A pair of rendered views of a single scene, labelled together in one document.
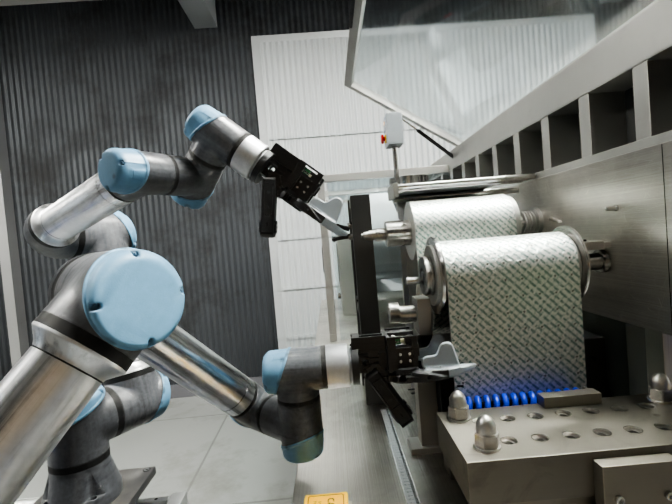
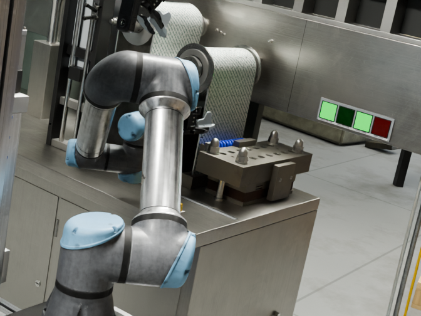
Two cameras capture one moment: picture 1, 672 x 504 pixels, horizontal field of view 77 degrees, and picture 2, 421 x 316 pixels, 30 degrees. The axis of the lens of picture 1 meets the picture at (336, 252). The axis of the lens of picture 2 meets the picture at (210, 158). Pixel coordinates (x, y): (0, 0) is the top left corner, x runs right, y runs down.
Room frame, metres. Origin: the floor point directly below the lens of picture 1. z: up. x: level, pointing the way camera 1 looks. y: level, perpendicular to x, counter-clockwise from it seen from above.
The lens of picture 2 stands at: (-0.59, 1.65, 1.60)
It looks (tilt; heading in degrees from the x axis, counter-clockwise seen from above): 15 degrees down; 305
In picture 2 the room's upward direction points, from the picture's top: 11 degrees clockwise
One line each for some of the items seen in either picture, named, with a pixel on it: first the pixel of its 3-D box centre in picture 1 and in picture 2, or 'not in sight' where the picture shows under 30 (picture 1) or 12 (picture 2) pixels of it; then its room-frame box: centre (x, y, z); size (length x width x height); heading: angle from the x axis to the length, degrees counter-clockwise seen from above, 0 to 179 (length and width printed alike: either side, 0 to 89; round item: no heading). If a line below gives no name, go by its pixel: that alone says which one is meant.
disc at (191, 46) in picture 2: (433, 275); (193, 68); (0.80, -0.18, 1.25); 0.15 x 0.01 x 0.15; 1
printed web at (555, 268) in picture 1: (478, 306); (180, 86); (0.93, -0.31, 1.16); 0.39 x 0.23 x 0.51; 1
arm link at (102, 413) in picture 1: (79, 421); not in sight; (0.90, 0.59, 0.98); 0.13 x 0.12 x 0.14; 148
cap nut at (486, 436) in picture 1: (486, 430); (242, 155); (0.57, -0.19, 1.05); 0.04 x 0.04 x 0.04
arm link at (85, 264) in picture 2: not in sight; (93, 249); (0.40, 0.57, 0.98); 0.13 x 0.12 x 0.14; 48
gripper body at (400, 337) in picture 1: (384, 357); (178, 119); (0.74, -0.07, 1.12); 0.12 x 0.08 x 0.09; 91
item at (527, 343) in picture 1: (517, 347); (225, 115); (0.74, -0.31, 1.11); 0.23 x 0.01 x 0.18; 91
